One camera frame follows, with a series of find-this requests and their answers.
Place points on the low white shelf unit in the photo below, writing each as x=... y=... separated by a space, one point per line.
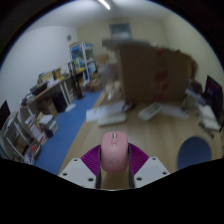
x=22 y=136

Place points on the framed wall picture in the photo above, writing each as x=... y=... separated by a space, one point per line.
x=120 y=30

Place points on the ceiling light tube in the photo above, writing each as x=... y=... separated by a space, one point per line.
x=104 y=4

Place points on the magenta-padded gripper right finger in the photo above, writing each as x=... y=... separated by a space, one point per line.
x=150 y=170

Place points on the white remote-like device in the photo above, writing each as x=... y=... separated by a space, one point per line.
x=149 y=111

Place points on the tall white shelf unit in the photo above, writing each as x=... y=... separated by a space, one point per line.
x=82 y=59

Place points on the large brown cardboard box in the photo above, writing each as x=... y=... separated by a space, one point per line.
x=154 y=75

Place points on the pink computer mouse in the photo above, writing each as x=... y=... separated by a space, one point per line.
x=114 y=150

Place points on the white paper sheet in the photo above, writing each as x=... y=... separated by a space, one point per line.
x=104 y=110

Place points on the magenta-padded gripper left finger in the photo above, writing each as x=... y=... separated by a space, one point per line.
x=79 y=171

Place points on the dark computer monitor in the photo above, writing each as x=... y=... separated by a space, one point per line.
x=214 y=97

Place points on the white keyboard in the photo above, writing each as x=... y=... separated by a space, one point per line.
x=112 y=119

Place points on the round blue mouse pad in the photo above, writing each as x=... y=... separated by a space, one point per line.
x=194 y=152

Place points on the long wooden side desk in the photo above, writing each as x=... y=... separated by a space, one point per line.
x=50 y=89

